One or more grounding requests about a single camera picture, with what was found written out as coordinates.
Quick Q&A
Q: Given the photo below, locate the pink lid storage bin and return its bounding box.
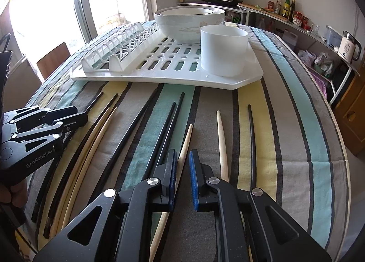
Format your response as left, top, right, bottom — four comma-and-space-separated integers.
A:
310, 73, 327, 98

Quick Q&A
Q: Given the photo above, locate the green label oil bottle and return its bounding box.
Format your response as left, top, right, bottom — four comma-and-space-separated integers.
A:
282, 0, 290, 19

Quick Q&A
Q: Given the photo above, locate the wooden chopstick left outer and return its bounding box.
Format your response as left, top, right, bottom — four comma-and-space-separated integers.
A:
50, 106, 112, 237

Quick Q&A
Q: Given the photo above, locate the wooden chopstick under gripper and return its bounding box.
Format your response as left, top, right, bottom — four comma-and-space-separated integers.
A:
149, 124, 194, 262

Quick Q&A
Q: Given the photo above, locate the wooden chopstick right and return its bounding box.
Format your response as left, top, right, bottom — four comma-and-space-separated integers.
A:
216, 110, 229, 182

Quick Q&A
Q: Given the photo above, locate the striped tablecloth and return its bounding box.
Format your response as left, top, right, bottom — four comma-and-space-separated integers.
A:
29, 28, 350, 260

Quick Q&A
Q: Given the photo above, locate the translucent storage container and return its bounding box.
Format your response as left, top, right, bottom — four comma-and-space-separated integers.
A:
325, 25, 342, 48

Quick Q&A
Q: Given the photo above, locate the white electric kettle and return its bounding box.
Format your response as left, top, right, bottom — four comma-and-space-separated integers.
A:
337, 31, 362, 63

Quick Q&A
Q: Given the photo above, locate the wooden cutting board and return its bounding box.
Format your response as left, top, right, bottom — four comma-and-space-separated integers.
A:
237, 3, 289, 23

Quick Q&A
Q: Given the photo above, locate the person's left hand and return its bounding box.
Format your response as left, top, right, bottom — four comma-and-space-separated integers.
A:
0, 180, 28, 208

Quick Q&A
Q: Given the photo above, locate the metal kitchen shelf rack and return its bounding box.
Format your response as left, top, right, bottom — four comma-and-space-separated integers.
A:
181, 1, 358, 108

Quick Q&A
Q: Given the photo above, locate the long black chopstick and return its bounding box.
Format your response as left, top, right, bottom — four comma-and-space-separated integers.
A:
87, 88, 158, 205

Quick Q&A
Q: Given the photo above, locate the wooden chair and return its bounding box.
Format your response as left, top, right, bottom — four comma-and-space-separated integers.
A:
36, 42, 70, 79

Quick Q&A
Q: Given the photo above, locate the white plastic dish drainer tray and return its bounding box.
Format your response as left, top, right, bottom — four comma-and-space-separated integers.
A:
69, 23, 263, 90

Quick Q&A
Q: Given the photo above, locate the wooden chopstick left inner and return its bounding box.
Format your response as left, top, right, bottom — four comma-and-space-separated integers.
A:
61, 107, 117, 229

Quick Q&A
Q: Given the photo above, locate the dark soy sauce bottle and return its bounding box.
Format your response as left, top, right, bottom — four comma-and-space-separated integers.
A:
288, 0, 296, 22

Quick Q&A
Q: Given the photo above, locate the large white ceramic bowl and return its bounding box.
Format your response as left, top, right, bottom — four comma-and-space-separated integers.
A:
155, 6, 225, 44

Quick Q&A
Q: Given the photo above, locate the white utensil cup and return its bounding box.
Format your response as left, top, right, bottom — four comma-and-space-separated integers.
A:
201, 25, 248, 77

